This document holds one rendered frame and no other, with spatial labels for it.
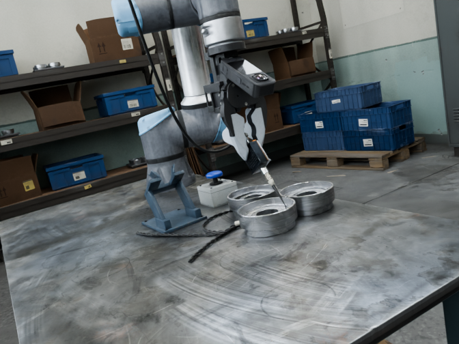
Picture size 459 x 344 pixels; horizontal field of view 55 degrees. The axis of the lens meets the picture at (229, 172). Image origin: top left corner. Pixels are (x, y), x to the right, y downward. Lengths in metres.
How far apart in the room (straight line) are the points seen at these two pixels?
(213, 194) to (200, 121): 0.35
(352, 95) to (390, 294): 4.12
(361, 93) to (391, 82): 0.93
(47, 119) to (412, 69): 3.76
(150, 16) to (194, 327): 0.58
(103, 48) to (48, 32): 0.69
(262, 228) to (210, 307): 0.22
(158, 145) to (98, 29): 3.19
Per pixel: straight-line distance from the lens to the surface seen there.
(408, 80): 5.31
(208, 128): 1.29
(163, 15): 0.89
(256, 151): 0.80
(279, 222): 0.74
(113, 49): 4.40
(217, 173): 1.01
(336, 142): 4.87
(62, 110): 4.21
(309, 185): 0.90
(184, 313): 0.57
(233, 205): 0.88
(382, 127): 4.46
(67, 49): 4.84
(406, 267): 0.60
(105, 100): 4.32
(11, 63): 4.25
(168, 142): 1.28
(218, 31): 0.80
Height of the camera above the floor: 1.06
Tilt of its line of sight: 11 degrees down
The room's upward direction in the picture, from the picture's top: 12 degrees counter-clockwise
